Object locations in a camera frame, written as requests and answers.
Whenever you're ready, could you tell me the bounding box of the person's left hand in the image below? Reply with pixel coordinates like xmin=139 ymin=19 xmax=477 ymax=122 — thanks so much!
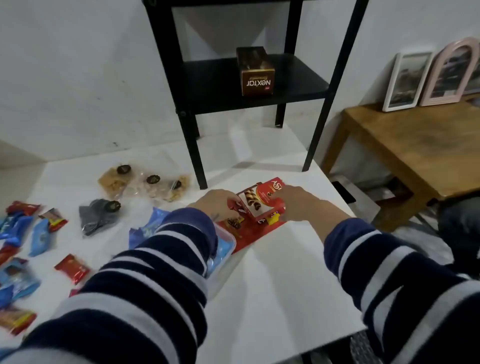
xmin=187 ymin=189 xmax=242 ymax=223

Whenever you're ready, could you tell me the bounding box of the red and white wafer box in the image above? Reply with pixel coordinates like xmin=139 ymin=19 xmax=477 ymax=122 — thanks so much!
xmin=226 ymin=176 xmax=288 ymax=226

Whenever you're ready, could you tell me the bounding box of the clear bag of orange crackers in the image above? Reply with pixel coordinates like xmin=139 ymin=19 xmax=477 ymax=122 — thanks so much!
xmin=97 ymin=163 xmax=137 ymax=202

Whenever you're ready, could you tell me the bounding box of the brown Nextar snack box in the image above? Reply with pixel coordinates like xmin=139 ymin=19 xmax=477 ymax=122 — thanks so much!
xmin=236 ymin=46 xmax=276 ymax=97

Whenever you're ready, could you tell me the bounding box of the grey patterned floor mat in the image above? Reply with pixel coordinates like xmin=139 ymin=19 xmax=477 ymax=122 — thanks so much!
xmin=348 ymin=329 xmax=383 ymax=364

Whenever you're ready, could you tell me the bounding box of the dark grey chair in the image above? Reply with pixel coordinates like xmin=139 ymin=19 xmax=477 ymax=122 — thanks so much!
xmin=436 ymin=194 xmax=480 ymax=280

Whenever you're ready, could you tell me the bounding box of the clear bag of dark cookies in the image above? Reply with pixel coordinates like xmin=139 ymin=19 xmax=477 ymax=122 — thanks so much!
xmin=78 ymin=198 xmax=122 ymax=238

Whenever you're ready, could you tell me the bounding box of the pile of snack bars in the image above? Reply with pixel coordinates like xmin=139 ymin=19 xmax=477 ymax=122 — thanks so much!
xmin=0 ymin=200 xmax=92 ymax=337

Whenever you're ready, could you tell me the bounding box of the person's right forearm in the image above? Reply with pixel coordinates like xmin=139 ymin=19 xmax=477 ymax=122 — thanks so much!
xmin=309 ymin=206 xmax=480 ymax=364

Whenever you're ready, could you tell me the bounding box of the person's right hand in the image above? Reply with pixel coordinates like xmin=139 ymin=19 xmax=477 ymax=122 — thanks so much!
xmin=268 ymin=185 xmax=326 ymax=224

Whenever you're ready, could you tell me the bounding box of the pink arched picture frame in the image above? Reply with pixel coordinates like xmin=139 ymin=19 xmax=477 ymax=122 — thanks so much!
xmin=419 ymin=36 xmax=480 ymax=107

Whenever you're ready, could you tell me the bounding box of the stack of dark blue packets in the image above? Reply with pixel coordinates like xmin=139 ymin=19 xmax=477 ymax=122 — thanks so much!
xmin=129 ymin=208 xmax=170 ymax=249

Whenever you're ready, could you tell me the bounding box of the clear bag of pastel puffs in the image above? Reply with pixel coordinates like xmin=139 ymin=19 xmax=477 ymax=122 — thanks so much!
xmin=142 ymin=164 xmax=169 ymax=200

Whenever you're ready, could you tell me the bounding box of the red Shanato snack bag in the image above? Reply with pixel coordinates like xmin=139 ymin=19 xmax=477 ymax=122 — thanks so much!
xmin=215 ymin=209 xmax=288 ymax=255

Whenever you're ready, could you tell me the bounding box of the clear bag of yellow nuts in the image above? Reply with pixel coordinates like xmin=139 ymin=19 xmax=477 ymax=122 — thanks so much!
xmin=163 ymin=174 xmax=191 ymax=203

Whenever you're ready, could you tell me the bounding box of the black metal shelf rack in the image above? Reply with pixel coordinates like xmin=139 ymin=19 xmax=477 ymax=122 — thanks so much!
xmin=141 ymin=0 xmax=370 ymax=190

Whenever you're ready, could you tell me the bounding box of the wooden side table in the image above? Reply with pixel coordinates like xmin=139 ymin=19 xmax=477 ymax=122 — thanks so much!
xmin=320 ymin=95 xmax=480 ymax=233

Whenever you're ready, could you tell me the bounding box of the person's left forearm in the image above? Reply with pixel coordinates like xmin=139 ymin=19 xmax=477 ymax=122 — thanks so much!
xmin=0 ymin=207 xmax=219 ymax=364

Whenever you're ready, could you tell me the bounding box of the white picture frame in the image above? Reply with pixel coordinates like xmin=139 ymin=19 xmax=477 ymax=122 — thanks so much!
xmin=382 ymin=50 xmax=435 ymax=113

